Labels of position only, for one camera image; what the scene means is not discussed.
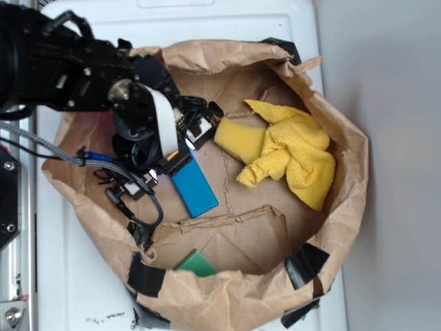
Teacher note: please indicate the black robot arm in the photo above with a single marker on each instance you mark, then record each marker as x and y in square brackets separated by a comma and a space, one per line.
[58, 63]

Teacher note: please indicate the yellow microfiber cloth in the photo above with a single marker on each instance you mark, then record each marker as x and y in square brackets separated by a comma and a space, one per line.
[295, 147]

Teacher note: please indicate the blue rectangular block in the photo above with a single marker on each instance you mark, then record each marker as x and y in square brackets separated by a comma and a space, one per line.
[194, 189]

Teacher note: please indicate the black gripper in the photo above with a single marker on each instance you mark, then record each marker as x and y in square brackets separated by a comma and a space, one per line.
[144, 98]

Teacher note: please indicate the white plastic bin lid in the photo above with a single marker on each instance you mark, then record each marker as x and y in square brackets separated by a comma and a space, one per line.
[77, 290]

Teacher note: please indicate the green rectangular block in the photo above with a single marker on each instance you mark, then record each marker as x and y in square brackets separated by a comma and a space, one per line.
[196, 263]

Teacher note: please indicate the yellow sponge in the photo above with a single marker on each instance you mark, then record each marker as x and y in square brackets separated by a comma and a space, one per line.
[242, 142]

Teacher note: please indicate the black mounting plate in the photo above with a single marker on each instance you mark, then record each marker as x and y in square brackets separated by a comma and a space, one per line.
[10, 199]

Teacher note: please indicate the brown paper bag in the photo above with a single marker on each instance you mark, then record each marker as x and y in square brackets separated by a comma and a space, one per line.
[271, 251]

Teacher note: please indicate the metal frame rail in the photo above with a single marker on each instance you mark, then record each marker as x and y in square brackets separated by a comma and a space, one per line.
[18, 260]

